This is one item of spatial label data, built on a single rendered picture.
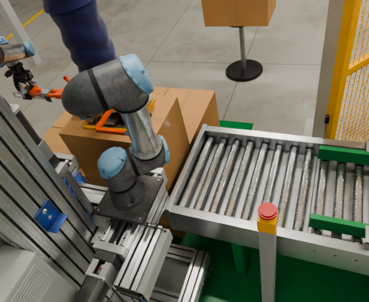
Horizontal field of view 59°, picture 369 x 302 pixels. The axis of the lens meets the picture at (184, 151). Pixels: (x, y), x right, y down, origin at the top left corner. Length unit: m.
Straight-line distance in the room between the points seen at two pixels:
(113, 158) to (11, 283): 0.49
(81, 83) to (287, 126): 2.39
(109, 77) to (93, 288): 0.76
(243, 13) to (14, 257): 2.68
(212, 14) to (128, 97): 2.48
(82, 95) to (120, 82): 0.10
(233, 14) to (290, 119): 1.08
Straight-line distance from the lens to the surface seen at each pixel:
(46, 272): 1.22
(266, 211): 1.23
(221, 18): 3.29
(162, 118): 1.81
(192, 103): 2.52
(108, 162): 1.21
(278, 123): 3.08
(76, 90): 0.88
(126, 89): 0.87
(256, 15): 3.20
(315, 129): 2.88
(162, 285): 2.07
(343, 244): 1.71
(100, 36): 1.63
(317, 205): 1.86
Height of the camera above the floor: 2.08
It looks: 45 degrees down
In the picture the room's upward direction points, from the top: 15 degrees counter-clockwise
